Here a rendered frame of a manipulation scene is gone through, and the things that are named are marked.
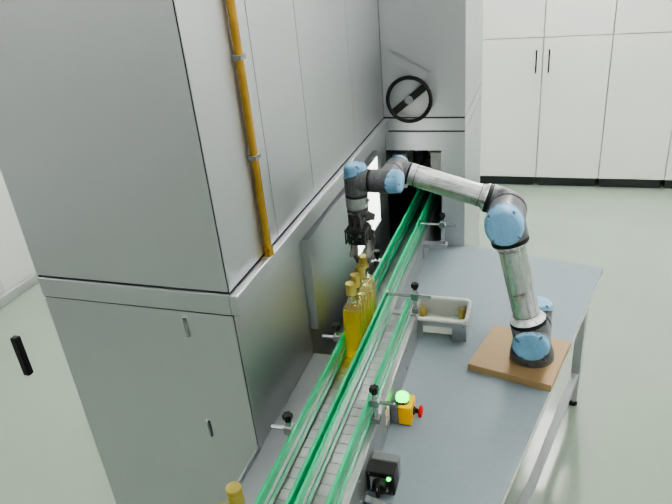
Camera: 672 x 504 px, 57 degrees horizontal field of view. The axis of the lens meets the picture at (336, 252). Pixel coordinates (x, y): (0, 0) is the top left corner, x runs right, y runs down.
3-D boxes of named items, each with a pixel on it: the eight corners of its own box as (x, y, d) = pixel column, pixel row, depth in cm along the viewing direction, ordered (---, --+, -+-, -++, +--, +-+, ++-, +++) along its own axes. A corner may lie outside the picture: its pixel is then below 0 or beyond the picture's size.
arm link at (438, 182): (534, 188, 202) (392, 145, 212) (532, 199, 193) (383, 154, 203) (522, 219, 208) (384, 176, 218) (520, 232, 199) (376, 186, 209)
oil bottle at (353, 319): (351, 347, 218) (346, 295, 209) (366, 349, 217) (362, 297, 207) (346, 357, 214) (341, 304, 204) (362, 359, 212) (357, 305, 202)
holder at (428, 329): (404, 311, 260) (404, 295, 257) (471, 318, 252) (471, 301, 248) (395, 334, 246) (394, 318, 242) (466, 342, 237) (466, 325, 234)
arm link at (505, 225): (555, 339, 210) (523, 189, 193) (553, 364, 198) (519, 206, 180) (518, 342, 216) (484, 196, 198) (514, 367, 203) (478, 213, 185)
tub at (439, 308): (417, 311, 258) (416, 293, 254) (472, 316, 251) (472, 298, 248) (408, 335, 244) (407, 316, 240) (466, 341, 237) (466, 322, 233)
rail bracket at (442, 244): (421, 253, 298) (419, 210, 288) (456, 255, 293) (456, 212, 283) (419, 258, 294) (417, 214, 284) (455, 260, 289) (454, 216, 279)
